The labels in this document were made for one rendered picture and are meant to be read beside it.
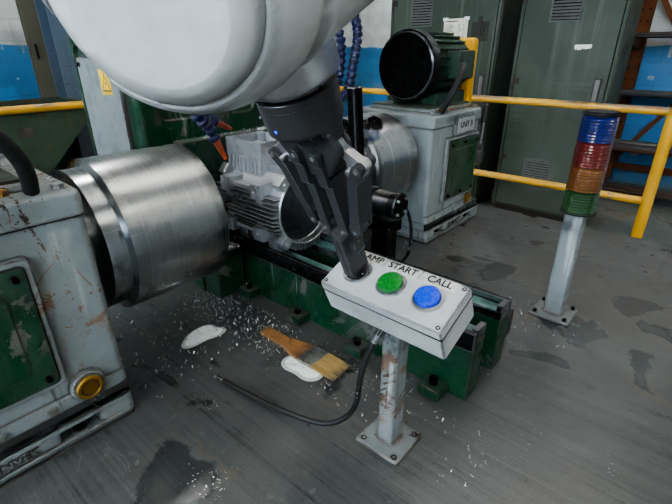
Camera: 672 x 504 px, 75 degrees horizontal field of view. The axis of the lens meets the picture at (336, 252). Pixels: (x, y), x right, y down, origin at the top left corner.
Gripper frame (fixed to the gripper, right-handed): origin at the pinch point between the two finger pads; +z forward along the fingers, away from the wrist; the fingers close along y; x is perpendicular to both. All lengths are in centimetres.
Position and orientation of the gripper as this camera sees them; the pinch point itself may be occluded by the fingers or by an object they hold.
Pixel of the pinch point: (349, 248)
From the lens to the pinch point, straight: 52.0
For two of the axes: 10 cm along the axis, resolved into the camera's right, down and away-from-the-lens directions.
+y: -7.5, -2.8, 6.0
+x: -6.1, 6.5, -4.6
